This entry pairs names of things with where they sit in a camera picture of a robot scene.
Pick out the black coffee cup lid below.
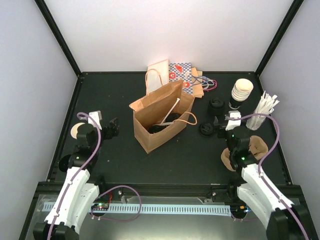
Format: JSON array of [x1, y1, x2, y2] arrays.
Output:
[[164, 112, 181, 123]]

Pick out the white stirrer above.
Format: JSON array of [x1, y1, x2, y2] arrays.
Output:
[[161, 97, 180, 123], [154, 121, 174, 126]]

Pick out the large brown paper bag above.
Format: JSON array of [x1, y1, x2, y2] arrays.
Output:
[[129, 80, 198, 153]]

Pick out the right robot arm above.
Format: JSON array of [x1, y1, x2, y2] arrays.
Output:
[[217, 110, 313, 240]]

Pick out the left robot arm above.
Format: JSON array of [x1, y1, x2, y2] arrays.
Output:
[[33, 112, 119, 240]]

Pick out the near black lid stack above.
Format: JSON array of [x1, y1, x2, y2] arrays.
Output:
[[198, 122, 214, 137]]

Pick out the black lid stack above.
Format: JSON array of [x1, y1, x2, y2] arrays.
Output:
[[198, 122, 214, 137], [207, 97, 225, 117]]

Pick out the far black lid stack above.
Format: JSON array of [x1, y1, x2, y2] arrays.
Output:
[[207, 97, 225, 117]]

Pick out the stack of paper cups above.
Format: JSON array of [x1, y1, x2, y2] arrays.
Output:
[[228, 78, 254, 110]]

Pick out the glass of white stirrers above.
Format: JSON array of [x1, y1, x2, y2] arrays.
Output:
[[246, 91, 280, 131]]

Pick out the round black table hole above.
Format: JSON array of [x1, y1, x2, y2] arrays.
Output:
[[58, 154, 71, 173]]

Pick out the flat brown paper bags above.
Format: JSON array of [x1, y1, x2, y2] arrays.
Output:
[[191, 67, 204, 98]]

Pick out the blue checkered paper bag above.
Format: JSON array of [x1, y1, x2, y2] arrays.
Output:
[[168, 62, 193, 95]]

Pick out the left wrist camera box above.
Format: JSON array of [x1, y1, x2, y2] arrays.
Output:
[[87, 110, 103, 130]]

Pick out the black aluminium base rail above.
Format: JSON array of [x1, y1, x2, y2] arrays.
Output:
[[104, 183, 228, 198]]

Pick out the white slotted cable duct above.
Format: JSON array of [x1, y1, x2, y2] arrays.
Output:
[[43, 201, 232, 218]]

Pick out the black left frame post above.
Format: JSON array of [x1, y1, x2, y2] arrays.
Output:
[[34, 0, 82, 77]]

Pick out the black frame post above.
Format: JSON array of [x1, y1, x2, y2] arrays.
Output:
[[255, 0, 304, 77], [34, 0, 82, 77]]

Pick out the black right frame post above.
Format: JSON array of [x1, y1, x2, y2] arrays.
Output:
[[255, 0, 304, 77]]

